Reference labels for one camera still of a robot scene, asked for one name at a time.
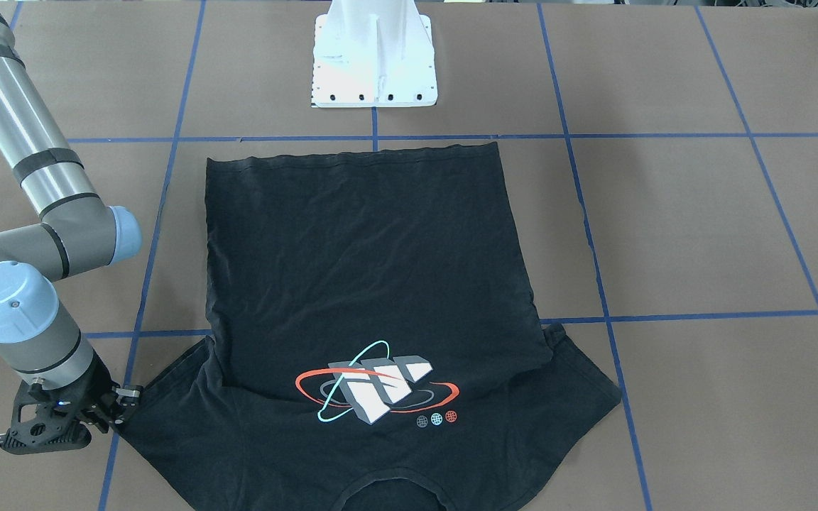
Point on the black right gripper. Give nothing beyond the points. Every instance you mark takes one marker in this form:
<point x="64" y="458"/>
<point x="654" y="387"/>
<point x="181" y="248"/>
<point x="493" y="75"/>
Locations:
<point x="94" y="392"/>

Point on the black graphic t-shirt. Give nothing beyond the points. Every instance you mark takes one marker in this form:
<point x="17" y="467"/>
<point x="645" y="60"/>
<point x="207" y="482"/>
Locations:
<point x="375" y="344"/>

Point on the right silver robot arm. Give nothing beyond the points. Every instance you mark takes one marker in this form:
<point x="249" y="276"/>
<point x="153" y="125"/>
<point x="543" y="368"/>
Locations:
<point x="75" y="232"/>

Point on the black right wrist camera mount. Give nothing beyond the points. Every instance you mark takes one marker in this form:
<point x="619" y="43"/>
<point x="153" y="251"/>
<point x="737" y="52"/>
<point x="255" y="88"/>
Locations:
<point x="40" y="426"/>

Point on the white pedestal column with base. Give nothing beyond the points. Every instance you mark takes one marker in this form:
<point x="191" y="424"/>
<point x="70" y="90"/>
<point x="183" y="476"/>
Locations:
<point x="373" y="54"/>

